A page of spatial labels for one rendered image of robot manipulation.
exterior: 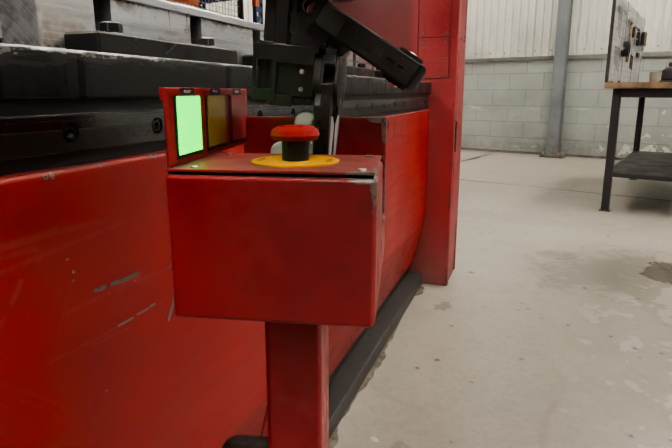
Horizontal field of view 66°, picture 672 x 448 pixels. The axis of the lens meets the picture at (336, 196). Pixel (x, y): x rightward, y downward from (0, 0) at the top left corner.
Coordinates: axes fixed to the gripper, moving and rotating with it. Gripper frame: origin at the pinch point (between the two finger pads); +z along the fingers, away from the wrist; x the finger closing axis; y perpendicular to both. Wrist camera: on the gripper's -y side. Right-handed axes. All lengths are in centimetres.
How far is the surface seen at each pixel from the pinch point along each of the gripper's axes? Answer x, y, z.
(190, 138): 11.5, 9.6, -5.4
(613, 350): -116, -84, 67
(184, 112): 12.4, 9.8, -7.5
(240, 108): -1.7, 9.8, -7.4
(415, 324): -127, -20, 72
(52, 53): 7.4, 24.3, -11.2
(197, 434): -9.3, 16.2, 38.2
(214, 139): 6.2, 9.6, -4.9
